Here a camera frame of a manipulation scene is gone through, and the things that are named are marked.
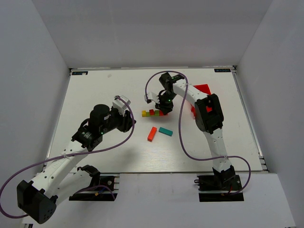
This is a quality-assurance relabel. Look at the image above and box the short red wood block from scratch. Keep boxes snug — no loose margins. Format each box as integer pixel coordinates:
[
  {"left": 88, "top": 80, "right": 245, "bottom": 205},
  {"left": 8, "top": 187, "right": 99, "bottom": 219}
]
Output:
[{"left": 159, "top": 110, "right": 168, "bottom": 116}]

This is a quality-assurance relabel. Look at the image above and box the small red wood cube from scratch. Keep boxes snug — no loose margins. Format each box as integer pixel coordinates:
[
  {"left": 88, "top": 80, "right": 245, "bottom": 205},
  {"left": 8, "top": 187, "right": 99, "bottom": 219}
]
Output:
[{"left": 149, "top": 109, "right": 155, "bottom": 116}]

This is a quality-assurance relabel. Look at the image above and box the yellow wood cube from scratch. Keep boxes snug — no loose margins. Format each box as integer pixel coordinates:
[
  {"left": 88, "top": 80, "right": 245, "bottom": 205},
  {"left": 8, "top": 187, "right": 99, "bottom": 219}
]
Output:
[{"left": 142, "top": 110, "right": 147, "bottom": 117}]

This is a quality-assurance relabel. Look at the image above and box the teal long wood block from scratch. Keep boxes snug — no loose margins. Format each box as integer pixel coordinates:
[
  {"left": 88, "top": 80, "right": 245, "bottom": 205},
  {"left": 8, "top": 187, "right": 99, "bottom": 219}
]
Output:
[{"left": 159, "top": 127, "right": 173, "bottom": 136}]

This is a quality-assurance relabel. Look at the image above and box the red plastic bin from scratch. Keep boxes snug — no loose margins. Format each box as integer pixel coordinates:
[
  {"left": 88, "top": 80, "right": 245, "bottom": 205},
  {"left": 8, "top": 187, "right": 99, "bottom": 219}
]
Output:
[{"left": 190, "top": 84, "right": 211, "bottom": 119}]

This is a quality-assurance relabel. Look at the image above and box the small green wood cube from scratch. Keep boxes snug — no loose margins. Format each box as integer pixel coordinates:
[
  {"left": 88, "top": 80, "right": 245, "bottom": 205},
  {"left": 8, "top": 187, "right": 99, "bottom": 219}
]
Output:
[{"left": 154, "top": 110, "right": 160, "bottom": 116}]

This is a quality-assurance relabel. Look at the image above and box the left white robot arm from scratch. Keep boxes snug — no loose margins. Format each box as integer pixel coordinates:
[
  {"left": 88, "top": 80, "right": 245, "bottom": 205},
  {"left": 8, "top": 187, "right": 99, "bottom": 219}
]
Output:
[{"left": 17, "top": 99, "right": 136, "bottom": 224}]

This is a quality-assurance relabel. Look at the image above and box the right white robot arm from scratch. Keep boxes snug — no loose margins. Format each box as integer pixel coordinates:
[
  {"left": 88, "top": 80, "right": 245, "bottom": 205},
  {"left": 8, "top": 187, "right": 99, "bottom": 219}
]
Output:
[{"left": 152, "top": 72, "right": 235, "bottom": 189}]

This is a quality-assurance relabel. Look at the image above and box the long red wood block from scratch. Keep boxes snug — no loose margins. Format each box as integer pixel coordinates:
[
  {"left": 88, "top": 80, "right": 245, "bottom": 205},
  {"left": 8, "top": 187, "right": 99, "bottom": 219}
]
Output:
[{"left": 147, "top": 127, "right": 157, "bottom": 142}]

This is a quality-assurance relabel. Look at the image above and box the left blue corner label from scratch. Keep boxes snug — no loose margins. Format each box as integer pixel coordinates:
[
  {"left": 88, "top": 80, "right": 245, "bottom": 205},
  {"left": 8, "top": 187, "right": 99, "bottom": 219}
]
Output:
[{"left": 72, "top": 71, "right": 88, "bottom": 76}]

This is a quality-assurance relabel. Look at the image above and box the blue corner label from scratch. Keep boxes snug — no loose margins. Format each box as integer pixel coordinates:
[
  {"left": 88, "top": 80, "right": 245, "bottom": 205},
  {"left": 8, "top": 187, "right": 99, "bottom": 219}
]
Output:
[
  {"left": 214, "top": 68, "right": 231, "bottom": 73},
  {"left": 72, "top": 71, "right": 88, "bottom": 76}
]

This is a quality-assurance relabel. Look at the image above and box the right blue corner label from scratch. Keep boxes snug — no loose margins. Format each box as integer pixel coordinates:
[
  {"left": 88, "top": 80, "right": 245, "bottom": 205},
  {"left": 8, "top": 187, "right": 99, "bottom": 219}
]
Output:
[{"left": 214, "top": 68, "right": 231, "bottom": 73}]

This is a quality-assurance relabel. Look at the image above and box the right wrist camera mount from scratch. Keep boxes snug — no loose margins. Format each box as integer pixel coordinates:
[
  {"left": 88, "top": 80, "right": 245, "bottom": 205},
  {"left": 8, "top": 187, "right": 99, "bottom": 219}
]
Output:
[{"left": 144, "top": 92, "right": 159, "bottom": 104}]

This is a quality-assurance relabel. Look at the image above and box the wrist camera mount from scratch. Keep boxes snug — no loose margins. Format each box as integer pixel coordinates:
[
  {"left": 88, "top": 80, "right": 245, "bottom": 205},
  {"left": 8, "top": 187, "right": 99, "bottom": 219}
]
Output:
[
  {"left": 112, "top": 96, "right": 131, "bottom": 116},
  {"left": 144, "top": 92, "right": 159, "bottom": 104}
]

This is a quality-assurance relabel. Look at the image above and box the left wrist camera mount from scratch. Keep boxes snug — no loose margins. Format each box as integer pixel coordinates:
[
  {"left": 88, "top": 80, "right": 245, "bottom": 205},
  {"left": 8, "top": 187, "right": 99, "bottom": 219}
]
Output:
[{"left": 112, "top": 96, "right": 131, "bottom": 116}]

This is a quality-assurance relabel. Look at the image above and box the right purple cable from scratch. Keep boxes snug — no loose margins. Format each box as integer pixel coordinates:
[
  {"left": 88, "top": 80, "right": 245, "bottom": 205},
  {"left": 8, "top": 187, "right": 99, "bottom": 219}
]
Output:
[{"left": 145, "top": 70, "right": 251, "bottom": 195}]

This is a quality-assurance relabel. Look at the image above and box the purple cable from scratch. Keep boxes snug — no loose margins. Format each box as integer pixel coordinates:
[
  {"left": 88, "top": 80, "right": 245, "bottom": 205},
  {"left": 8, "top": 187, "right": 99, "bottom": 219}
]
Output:
[
  {"left": 145, "top": 70, "right": 251, "bottom": 195},
  {"left": 0, "top": 96, "right": 135, "bottom": 219}
]

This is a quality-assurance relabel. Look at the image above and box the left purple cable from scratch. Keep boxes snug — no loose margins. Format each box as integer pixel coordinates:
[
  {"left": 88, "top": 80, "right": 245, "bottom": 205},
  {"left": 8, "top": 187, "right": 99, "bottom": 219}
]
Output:
[{"left": 0, "top": 96, "right": 135, "bottom": 219}]

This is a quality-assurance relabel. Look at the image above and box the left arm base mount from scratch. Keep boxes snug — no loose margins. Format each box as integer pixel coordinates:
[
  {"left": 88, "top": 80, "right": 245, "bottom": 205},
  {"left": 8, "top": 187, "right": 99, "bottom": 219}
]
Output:
[{"left": 69, "top": 165, "right": 120, "bottom": 202}]

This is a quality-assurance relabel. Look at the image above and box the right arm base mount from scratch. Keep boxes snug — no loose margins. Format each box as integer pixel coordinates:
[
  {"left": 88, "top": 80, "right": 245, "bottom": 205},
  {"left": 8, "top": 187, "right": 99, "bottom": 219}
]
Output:
[{"left": 194, "top": 175, "right": 244, "bottom": 202}]

